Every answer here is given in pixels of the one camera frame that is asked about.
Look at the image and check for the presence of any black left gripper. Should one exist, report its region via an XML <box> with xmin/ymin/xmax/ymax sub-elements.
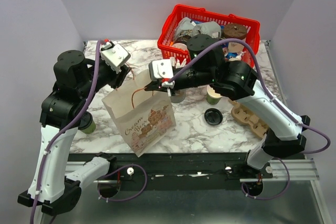
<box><xmin>78</xmin><ymin>48</ymin><xmax>133</xmax><ymax>98</ymax></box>

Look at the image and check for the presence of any cream printed paper bag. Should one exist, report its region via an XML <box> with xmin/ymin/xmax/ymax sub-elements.
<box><xmin>102</xmin><ymin>69</ymin><xmax>176</xmax><ymax>157</ymax></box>

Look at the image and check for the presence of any green paper coffee cup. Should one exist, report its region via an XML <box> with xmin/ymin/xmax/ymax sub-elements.
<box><xmin>80</xmin><ymin>120</ymin><xmax>96</xmax><ymax>134</ymax></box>

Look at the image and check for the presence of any brown cardboard cup carrier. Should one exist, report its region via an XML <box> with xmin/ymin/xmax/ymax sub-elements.
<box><xmin>228</xmin><ymin>99</ymin><xmax>269</xmax><ymax>139</ymax></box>

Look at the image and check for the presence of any black plastic cup lid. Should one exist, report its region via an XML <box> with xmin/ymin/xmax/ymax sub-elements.
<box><xmin>78</xmin><ymin>112</ymin><xmax>93</xmax><ymax>130</ymax></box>

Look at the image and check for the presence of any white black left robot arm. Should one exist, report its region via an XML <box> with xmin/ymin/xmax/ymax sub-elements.
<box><xmin>18</xmin><ymin>49</ymin><xmax>131</xmax><ymax>216</ymax></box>

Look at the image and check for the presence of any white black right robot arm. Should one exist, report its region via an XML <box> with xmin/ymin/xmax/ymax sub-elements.
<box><xmin>145</xmin><ymin>35</ymin><xmax>310</xmax><ymax>178</ymax></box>

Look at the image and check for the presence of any grey straw holder cup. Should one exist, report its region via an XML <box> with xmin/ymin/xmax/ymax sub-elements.
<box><xmin>170</xmin><ymin>90</ymin><xmax>186</xmax><ymax>103</ymax></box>

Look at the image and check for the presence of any white wrapped straws bundle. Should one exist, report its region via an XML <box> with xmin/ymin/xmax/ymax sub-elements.
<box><xmin>170</xmin><ymin>57</ymin><xmax>186</xmax><ymax>68</ymax></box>

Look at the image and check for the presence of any red plastic shopping basket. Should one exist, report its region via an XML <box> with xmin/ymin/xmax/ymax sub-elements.
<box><xmin>156</xmin><ymin>4</ymin><xmax>261</xmax><ymax>69</ymax></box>

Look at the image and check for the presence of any dark printed paper cup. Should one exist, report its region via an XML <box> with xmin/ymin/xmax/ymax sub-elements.
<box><xmin>171</xmin><ymin>29</ymin><xmax>192</xmax><ymax>51</ymax></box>

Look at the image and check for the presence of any grey wrapped bundle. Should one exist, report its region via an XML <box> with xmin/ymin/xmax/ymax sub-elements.
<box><xmin>192</xmin><ymin>21</ymin><xmax>222</xmax><ymax>38</ymax></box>

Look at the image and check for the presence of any white pump bottle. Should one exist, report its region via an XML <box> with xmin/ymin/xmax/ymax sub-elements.
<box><xmin>235</xmin><ymin>51</ymin><xmax>246</xmax><ymax>60</ymax></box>

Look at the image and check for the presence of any brown lidded white tub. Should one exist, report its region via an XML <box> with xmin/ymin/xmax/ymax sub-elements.
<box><xmin>222</xmin><ymin>23</ymin><xmax>247</xmax><ymax>53</ymax></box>

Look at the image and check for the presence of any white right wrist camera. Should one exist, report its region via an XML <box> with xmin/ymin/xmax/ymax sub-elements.
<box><xmin>149</xmin><ymin>59</ymin><xmax>175</xmax><ymax>88</ymax></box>

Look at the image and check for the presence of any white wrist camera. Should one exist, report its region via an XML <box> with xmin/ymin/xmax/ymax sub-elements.
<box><xmin>149</xmin><ymin>59</ymin><xmax>175</xmax><ymax>88</ymax></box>
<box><xmin>100</xmin><ymin>41</ymin><xmax>131</xmax><ymax>73</ymax></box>

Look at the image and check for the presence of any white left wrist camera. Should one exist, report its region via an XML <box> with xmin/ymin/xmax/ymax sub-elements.
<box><xmin>100</xmin><ymin>41</ymin><xmax>131</xmax><ymax>73</ymax></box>

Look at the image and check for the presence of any black mounting base rail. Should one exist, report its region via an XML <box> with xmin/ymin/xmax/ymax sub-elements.
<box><xmin>68</xmin><ymin>152</ymin><xmax>274</xmax><ymax>192</ymax></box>

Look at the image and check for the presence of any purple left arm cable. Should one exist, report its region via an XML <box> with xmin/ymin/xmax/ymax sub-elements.
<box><xmin>28</xmin><ymin>39</ymin><xmax>148</xmax><ymax>224</ymax></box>

